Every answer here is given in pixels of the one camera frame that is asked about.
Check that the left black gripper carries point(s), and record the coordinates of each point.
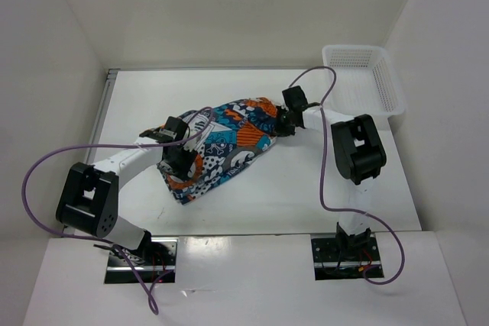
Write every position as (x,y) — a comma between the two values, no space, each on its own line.
(182,170)

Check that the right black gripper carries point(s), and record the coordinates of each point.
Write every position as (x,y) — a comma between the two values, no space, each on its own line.
(280,130)

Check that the patterned blue orange shorts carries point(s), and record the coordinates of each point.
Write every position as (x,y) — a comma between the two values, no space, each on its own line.
(238,133)

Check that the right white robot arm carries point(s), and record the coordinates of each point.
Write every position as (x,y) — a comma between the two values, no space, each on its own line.
(359,156)

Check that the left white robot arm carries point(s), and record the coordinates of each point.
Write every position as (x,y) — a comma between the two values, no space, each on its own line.
(145,152)

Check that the white plastic basket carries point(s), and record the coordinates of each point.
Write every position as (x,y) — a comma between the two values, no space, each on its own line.
(367,82)

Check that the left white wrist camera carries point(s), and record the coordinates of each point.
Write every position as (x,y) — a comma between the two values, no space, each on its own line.
(195,143)

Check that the aluminium table edge rail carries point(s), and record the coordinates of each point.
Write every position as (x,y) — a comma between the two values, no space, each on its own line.
(89,150)

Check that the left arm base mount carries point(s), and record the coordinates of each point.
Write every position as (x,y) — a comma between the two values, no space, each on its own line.
(159,265)

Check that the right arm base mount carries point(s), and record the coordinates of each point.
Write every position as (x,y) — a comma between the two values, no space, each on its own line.
(331,263)

